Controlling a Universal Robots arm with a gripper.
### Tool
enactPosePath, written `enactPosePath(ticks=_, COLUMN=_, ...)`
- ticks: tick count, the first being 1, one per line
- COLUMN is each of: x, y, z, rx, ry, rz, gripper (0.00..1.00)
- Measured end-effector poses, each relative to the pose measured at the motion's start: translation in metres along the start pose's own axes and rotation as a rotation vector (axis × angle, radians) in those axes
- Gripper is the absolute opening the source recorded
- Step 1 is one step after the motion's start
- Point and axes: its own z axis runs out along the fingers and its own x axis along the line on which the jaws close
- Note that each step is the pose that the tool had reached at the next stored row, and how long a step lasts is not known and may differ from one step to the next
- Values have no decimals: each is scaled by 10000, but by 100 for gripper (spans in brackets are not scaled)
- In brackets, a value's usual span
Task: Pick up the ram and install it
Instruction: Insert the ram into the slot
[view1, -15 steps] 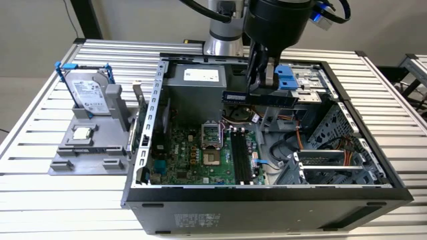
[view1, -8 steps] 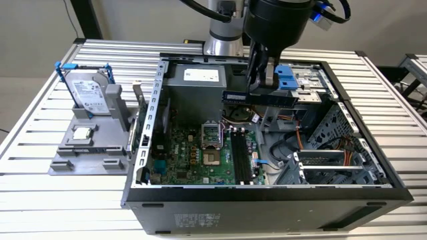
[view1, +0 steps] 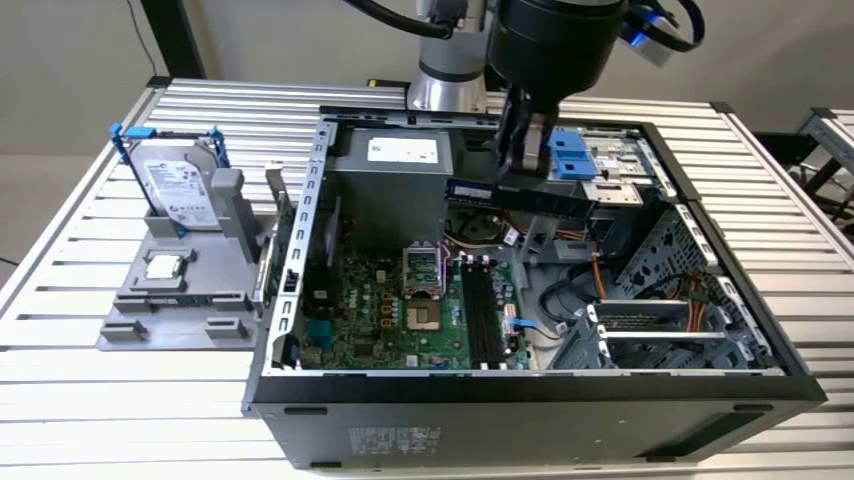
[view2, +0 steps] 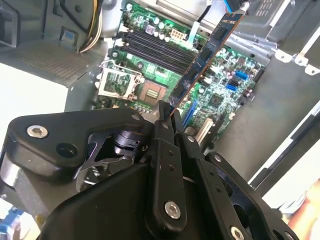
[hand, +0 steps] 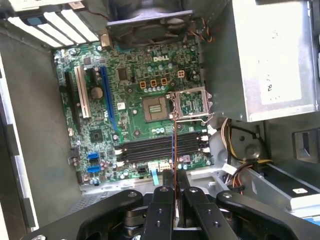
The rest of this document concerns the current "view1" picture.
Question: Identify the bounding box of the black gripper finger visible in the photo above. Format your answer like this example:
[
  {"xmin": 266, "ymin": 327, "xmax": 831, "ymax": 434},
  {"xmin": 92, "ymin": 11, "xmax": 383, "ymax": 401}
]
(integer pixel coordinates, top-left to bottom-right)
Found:
[
  {"xmin": 523, "ymin": 112, "xmax": 557, "ymax": 176},
  {"xmin": 493, "ymin": 87, "xmax": 532, "ymax": 190}
]

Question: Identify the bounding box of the RAM stick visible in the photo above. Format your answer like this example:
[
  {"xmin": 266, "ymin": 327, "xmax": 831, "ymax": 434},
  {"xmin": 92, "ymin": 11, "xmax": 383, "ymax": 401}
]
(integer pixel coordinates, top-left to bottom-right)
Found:
[
  {"xmin": 116, "ymin": 295, "xmax": 245, "ymax": 307},
  {"xmin": 444, "ymin": 177, "xmax": 593, "ymax": 220}
]

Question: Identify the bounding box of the blue plastic drive latch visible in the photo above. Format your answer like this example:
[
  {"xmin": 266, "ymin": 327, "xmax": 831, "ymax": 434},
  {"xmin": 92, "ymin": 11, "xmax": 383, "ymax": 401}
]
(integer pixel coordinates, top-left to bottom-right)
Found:
[{"xmin": 549, "ymin": 127, "xmax": 599, "ymax": 181}]

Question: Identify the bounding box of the metal optical drive cage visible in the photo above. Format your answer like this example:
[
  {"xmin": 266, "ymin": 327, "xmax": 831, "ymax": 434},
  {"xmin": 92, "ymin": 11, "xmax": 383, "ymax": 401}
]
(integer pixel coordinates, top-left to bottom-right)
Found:
[{"xmin": 509, "ymin": 124, "xmax": 659, "ymax": 261}]

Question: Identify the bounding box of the black round fan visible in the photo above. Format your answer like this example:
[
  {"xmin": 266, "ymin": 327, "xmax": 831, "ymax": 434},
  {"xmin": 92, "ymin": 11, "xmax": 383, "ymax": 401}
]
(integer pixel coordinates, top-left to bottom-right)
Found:
[{"xmin": 447, "ymin": 209, "xmax": 515, "ymax": 249}]

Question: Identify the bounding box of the grey power supply unit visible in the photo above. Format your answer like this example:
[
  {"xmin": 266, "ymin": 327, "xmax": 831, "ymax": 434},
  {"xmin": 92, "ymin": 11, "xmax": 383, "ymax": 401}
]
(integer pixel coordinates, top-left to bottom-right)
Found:
[{"xmin": 324, "ymin": 127, "xmax": 455, "ymax": 246}]

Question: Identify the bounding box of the metal socket cover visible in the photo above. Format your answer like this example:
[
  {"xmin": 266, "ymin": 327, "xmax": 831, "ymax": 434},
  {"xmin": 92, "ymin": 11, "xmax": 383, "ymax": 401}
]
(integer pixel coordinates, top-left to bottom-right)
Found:
[{"xmin": 399, "ymin": 243, "xmax": 447, "ymax": 296}]

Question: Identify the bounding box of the CPU socket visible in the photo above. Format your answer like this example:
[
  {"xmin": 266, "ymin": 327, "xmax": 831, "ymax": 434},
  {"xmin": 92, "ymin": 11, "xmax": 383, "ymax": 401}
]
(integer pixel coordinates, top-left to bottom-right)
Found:
[{"xmin": 404, "ymin": 294, "xmax": 447, "ymax": 334}]

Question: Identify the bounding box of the green graphics card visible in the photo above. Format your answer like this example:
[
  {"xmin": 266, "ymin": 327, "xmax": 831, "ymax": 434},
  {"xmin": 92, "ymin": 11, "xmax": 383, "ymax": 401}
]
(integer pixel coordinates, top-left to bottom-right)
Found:
[{"xmin": 250, "ymin": 160, "xmax": 299, "ymax": 321}]

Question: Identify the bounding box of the metal disk bay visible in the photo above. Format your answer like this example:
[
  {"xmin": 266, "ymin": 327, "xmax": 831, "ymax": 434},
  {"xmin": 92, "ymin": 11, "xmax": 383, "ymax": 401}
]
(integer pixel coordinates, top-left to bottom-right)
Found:
[{"xmin": 552, "ymin": 297, "xmax": 755, "ymax": 371}]

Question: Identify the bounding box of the metal side table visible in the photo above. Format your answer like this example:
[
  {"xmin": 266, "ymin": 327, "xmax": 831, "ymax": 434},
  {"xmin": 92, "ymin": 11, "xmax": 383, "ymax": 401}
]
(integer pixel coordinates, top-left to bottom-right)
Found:
[{"xmin": 796, "ymin": 105, "xmax": 854, "ymax": 221}]

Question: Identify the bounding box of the green motherboard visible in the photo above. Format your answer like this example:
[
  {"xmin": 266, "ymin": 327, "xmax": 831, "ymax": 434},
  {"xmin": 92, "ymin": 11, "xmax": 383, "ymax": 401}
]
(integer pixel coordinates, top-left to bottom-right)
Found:
[{"xmin": 296, "ymin": 244, "xmax": 535, "ymax": 371}]

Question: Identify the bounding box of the grey parts rack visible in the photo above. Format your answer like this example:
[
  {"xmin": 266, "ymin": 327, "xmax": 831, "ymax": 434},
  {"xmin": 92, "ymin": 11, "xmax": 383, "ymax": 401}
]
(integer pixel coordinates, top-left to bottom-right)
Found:
[{"xmin": 94, "ymin": 169, "xmax": 279, "ymax": 354}]

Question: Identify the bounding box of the hard disk in blue carrier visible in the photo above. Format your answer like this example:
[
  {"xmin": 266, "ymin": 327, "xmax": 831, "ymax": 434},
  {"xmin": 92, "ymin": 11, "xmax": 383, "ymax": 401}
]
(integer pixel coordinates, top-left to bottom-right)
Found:
[{"xmin": 109, "ymin": 123, "xmax": 232, "ymax": 236}]

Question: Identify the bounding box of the black open PC case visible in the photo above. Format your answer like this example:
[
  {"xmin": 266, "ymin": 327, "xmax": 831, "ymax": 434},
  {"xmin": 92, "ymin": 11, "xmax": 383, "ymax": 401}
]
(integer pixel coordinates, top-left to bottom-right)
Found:
[{"xmin": 240, "ymin": 103, "xmax": 828, "ymax": 471}]

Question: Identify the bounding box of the silver CPU chip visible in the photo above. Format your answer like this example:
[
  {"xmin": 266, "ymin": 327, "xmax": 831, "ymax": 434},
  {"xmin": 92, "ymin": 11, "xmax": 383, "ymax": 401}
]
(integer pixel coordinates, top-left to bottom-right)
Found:
[{"xmin": 144, "ymin": 255, "xmax": 182, "ymax": 280}]

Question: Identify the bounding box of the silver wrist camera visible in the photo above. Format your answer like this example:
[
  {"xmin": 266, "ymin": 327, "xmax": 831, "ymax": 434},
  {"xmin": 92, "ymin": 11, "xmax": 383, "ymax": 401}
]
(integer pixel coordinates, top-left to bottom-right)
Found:
[{"xmin": 623, "ymin": 0, "xmax": 675, "ymax": 69}]

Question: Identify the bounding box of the black camera cable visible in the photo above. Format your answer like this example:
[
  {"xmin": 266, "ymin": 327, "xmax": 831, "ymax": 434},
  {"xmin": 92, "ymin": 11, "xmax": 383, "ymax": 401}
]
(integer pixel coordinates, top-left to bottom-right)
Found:
[{"xmin": 639, "ymin": 0, "xmax": 707, "ymax": 54}]

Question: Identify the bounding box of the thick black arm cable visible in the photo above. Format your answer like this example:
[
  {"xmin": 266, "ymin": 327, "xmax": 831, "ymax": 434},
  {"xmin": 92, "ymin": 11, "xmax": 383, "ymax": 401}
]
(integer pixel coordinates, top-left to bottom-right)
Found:
[{"xmin": 340, "ymin": 0, "xmax": 468, "ymax": 40}]

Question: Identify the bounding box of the black looped wire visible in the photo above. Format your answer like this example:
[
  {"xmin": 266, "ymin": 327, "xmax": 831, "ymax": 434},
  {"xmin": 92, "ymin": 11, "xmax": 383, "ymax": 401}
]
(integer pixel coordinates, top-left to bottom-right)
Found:
[{"xmin": 537, "ymin": 277, "xmax": 595, "ymax": 326}]

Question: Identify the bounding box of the red yellow wire bundle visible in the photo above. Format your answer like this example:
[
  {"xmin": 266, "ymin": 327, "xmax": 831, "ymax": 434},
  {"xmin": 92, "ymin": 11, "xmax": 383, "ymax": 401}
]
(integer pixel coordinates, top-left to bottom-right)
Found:
[{"xmin": 677, "ymin": 272, "xmax": 706, "ymax": 334}]

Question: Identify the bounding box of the black metal post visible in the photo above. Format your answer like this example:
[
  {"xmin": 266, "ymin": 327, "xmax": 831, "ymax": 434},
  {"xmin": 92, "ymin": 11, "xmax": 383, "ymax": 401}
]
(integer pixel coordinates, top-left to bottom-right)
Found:
[{"xmin": 136, "ymin": 0, "xmax": 206, "ymax": 80}]

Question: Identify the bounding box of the thin black wall cable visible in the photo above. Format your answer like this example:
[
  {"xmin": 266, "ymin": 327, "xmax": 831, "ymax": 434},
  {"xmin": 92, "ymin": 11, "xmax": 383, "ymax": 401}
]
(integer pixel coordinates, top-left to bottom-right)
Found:
[{"xmin": 125, "ymin": 0, "xmax": 162, "ymax": 76}]

